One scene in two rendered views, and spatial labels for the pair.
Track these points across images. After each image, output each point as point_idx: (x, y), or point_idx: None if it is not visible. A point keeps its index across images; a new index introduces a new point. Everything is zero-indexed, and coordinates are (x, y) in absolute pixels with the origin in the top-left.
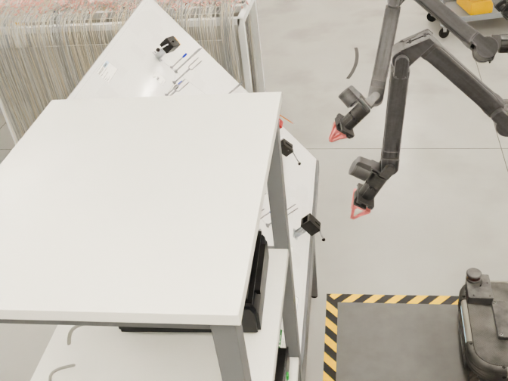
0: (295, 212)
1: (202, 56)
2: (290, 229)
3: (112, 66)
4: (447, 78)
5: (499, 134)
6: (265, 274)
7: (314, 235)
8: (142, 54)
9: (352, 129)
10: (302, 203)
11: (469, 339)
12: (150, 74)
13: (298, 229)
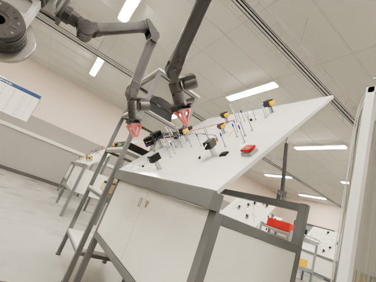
0: (171, 169)
1: (296, 117)
2: (163, 166)
3: (250, 112)
4: (127, 33)
5: (85, 42)
6: None
7: (153, 184)
8: (267, 111)
9: (174, 106)
10: (174, 173)
11: None
12: (255, 116)
13: (159, 165)
